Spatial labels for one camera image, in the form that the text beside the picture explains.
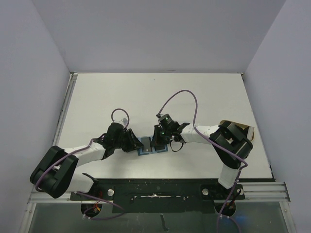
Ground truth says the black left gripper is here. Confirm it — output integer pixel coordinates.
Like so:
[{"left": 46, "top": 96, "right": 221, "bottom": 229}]
[{"left": 114, "top": 129, "right": 143, "bottom": 152}]

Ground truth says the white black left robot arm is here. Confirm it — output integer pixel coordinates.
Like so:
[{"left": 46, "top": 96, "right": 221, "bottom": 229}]
[{"left": 30, "top": 122, "right": 143, "bottom": 200}]

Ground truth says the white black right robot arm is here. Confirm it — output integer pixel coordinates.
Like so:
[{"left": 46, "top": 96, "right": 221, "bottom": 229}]
[{"left": 151, "top": 114, "right": 253, "bottom": 199}]

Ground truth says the beige oval card tray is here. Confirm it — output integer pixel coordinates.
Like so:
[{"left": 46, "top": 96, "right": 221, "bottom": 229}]
[{"left": 219, "top": 120, "right": 249, "bottom": 136}]

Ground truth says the stack of credit cards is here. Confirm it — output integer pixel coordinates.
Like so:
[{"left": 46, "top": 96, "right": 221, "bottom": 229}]
[{"left": 246, "top": 126, "right": 255, "bottom": 141}]

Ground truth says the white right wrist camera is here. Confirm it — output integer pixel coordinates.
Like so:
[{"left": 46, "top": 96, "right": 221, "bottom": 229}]
[{"left": 156, "top": 113, "right": 165, "bottom": 121}]

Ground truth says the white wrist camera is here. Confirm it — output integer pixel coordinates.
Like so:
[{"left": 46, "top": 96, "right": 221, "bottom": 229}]
[
  {"left": 156, "top": 113, "right": 165, "bottom": 121},
  {"left": 117, "top": 118, "right": 128, "bottom": 128}
]

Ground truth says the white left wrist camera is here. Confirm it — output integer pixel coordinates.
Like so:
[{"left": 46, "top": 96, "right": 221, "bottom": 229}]
[{"left": 117, "top": 118, "right": 128, "bottom": 128}]

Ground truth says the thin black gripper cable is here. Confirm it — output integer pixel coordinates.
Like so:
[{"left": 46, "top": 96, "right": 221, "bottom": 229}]
[{"left": 170, "top": 140, "right": 185, "bottom": 153}]

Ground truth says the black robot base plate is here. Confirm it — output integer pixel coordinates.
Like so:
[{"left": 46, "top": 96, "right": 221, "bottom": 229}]
[{"left": 70, "top": 179, "right": 245, "bottom": 214}]

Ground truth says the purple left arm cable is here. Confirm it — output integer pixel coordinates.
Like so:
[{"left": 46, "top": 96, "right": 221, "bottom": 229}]
[{"left": 35, "top": 108, "right": 126, "bottom": 221}]

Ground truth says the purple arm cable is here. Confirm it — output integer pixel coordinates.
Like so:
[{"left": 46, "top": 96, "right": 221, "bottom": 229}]
[
  {"left": 157, "top": 89, "right": 249, "bottom": 233},
  {"left": 35, "top": 108, "right": 126, "bottom": 221}
]

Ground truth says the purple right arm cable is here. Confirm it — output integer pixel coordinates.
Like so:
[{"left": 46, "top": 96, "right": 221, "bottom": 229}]
[{"left": 157, "top": 89, "right": 249, "bottom": 233}]

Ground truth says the aluminium left side rail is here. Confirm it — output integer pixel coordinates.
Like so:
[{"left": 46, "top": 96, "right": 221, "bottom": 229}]
[{"left": 52, "top": 72, "right": 78, "bottom": 146}]

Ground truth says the aluminium rail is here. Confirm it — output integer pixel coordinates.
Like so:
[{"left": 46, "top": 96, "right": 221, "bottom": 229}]
[
  {"left": 52, "top": 72, "right": 78, "bottom": 146},
  {"left": 20, "top": 180, "right": 294, "bottom": 233}
]

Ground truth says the aluminium front rail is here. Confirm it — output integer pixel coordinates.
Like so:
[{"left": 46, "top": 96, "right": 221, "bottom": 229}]
[{"left": 20, "top": 180, "right": 294, "bottom": 233}]

